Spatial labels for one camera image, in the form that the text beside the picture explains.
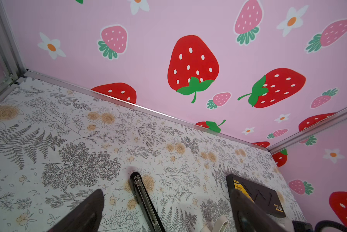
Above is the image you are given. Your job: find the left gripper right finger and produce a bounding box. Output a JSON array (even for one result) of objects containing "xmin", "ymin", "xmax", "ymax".
[{"xmin": 229, "ymin": 189, "xmax": 286, "ymax": 232}]

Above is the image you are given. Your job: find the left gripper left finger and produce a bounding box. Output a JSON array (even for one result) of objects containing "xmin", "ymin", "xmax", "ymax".
[{"xmin": 48, "ymin": 189, "xmax": 104, "ymax": 232}]

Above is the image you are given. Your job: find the black stapler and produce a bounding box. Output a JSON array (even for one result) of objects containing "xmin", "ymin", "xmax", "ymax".
[{"xmin": 129, "ymin": 172, "xmax": 166, "ymax": 232}]

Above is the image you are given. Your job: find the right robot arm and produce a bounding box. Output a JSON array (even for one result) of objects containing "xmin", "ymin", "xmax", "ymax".
[{"xmin": 292, "ymin": 220, "xmax": 347, "ymax": 232}]

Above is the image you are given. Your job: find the black staple box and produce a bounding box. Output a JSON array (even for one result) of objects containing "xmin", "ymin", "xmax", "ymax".
[{"xmin": 226, "ymin": 174, "xmax": 286, "ymax": 218}]

